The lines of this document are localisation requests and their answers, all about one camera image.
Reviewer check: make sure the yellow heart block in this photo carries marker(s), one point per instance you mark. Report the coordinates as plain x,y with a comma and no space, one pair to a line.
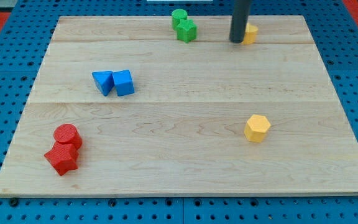
250,34

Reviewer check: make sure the light wooden board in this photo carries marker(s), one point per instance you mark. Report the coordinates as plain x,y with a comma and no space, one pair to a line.
181,133

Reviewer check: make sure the blue cube block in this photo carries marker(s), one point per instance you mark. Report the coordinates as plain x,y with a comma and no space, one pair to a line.
123,82

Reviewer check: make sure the yellow hexagon block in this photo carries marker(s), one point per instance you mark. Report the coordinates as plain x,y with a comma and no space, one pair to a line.
256,128

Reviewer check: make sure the green star block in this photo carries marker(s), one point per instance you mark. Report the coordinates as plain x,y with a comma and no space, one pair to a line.
186,30

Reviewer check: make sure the blue triangle block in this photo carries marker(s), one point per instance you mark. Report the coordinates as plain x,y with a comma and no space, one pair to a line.
103,81

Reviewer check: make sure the green cylinder block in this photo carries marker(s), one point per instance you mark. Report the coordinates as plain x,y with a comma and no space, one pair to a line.
178,15

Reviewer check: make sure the red cylinder block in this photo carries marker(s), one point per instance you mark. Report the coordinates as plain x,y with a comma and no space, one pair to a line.
68,134

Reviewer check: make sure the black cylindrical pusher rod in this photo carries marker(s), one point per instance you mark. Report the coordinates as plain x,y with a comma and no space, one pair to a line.
240,14

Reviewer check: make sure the red star block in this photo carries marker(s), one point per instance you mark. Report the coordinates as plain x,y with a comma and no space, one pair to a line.
62,157

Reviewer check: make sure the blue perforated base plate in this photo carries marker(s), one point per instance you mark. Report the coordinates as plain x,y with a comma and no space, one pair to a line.
23,43

